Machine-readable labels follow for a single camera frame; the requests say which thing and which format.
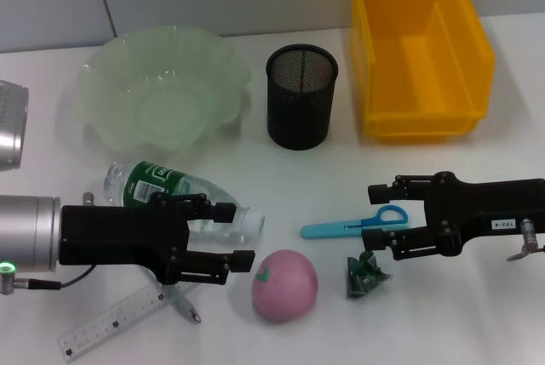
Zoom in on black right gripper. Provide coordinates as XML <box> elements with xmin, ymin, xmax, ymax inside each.
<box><xmin>361</xmin><ymin>171</ymin><xmax>545</xmax><ymax>262</ymax></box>

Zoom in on translucent green wavy fruit plate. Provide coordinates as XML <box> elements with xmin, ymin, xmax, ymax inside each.
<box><xmin>74</xmin><ymin>26</ymin><xmax>253</xmax><ymax>157</ymax></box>

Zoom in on pink toy peach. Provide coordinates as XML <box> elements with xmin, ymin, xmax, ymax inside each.
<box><xmin>250</xmin><ymin>248</ymin><xmax>319</xmax><ymax>324</ymax></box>

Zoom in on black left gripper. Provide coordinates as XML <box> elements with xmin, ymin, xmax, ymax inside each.
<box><xmin>58</xmin><ymin>192</ymin><xmax>256</xmax><ymax>287</ymax></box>

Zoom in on transparent plastic ruler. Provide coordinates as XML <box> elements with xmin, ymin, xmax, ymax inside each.
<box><xmin>57</xmin><ymin>282</ymin><xmax>167</xmax><ymax>358</ymax></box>

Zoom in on grey silver pen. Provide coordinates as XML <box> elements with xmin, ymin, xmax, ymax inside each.
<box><xmin>163</xmin><ymin>282</ymin><xmax>204</xmax><ymax>324</ymax></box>

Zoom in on clear water bottle green label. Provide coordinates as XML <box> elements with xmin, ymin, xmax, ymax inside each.
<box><xmin>103</xmin><ymin>160</ymin><xmax>266</xmax><ymax>247</ymax></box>

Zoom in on blue scissors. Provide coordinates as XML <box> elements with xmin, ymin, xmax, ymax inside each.
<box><xmin>300</xmin><ymin>205</ymin><xmax>410</xmax><ymax>241</ymax></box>

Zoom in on black mesh pen holder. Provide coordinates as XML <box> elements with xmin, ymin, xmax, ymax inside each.
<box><xmin>265</xmin><ymin>43</ymin><xmax>340</xmax><ymax>151</ymax></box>

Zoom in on green plastic wrapper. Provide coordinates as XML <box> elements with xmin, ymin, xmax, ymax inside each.
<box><xmin>345</xmin><ymin>250</ymin><xmax>393</xmax><ymax>299</ymax></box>

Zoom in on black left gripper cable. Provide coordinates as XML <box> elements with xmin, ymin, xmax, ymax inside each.
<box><xmin>14</xmin><ymin>265</ymin><xmax>98</xmax><ymax>290</ymax></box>

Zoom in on yellow plastic bin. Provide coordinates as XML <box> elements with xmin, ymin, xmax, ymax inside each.
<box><xmin>348</xmin><ymin>0</ymin><xmax>497</xmax><ymax>145</ymax></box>

